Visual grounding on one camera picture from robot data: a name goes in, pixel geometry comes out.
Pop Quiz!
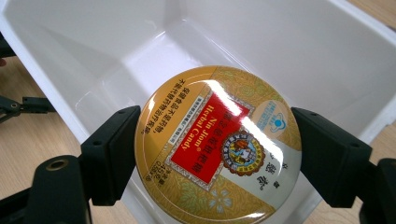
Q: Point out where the white plastic storage box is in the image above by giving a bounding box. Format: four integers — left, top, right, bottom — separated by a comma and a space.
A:
0, 0, 396, 224

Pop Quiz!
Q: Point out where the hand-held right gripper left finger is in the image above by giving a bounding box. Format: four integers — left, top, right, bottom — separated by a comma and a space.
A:
78, 105, 142, 207

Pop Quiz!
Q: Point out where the round yellow candy tin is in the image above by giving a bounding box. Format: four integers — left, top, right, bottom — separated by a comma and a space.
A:
134, 64, 303, 224

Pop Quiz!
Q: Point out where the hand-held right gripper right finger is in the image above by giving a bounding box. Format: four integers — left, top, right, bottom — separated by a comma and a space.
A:
290, 106, 374, 209

